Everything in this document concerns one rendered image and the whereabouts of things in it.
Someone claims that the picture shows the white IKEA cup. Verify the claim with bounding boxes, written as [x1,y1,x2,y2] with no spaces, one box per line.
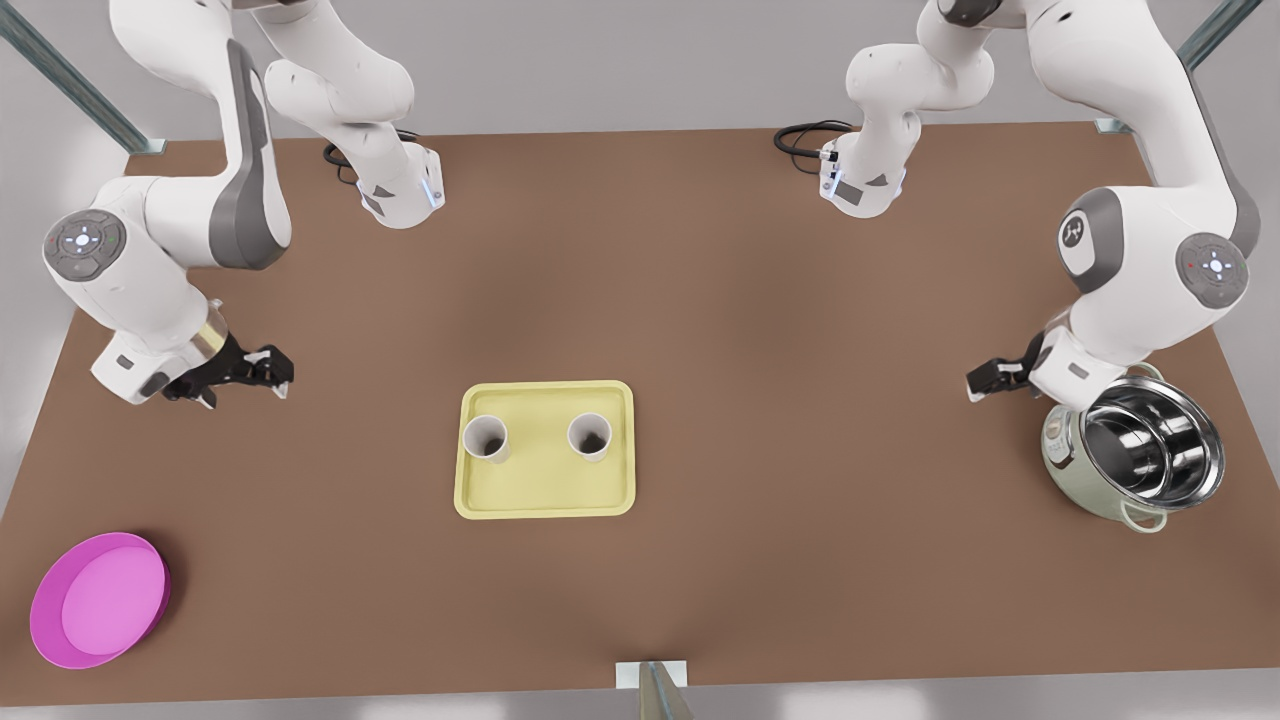
[567,412,613,464]
[462,414,511,465]

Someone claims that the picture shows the yellow rectangular tray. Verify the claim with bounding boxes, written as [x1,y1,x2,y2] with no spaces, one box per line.
[454,380,638,521]

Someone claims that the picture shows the pale green steel pot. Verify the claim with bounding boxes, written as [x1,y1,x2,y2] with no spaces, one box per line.
[1041,364,1226,534]

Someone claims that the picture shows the magenta round bowl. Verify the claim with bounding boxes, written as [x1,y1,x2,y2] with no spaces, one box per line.
[29,532,172,671]

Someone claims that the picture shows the black cable loop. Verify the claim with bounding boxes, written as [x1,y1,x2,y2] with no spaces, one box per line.
[773,120,854,159]
[322,129,421,187]

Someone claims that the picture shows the silver frame post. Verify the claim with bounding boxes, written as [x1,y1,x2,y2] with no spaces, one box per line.
[1096,0,1265,135]
[0,5,167,155]
[615,659,694,720]

